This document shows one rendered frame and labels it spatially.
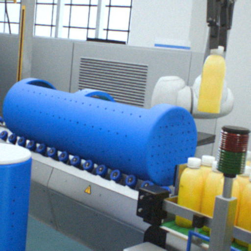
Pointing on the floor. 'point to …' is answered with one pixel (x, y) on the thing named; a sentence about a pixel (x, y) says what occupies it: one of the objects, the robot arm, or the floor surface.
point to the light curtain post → (25, 39)
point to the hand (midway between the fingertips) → (218, 39)
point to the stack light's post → (222, 223)
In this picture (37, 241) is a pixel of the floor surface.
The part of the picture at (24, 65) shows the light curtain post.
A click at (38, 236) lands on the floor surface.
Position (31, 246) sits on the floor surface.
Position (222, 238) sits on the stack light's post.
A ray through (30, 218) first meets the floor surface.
